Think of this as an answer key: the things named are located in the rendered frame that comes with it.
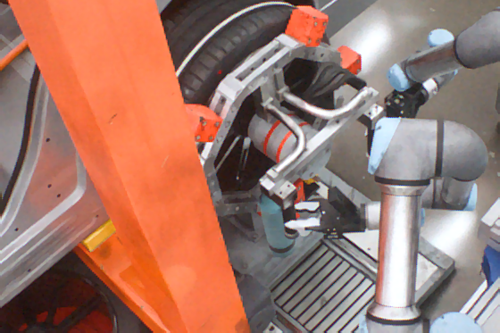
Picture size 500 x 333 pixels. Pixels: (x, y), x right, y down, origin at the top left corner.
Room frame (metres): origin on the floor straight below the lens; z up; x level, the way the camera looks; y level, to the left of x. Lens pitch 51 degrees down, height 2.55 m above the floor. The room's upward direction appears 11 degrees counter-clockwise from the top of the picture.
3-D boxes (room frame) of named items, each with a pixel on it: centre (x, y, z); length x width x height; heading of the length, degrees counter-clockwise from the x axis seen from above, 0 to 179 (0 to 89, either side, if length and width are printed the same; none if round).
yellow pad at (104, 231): (1.33, 0.50, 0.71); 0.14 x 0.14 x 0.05; 35
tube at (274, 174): (1.26, -0.06, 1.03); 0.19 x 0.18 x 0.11; 35
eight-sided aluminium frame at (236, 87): (1.42, -0.07, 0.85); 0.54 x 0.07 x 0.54; 125
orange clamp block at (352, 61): (1.61, -0.32, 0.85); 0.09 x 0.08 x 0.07; 125
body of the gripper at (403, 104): (1.41, -0.46, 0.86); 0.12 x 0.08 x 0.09; 125
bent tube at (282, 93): (1.38, -0.22, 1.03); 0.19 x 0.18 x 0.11; 35
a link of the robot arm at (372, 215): (1.10, -0.28, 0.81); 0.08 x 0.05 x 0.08; 170
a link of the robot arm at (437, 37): (1.49, -0.57, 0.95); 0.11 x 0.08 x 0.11; 117
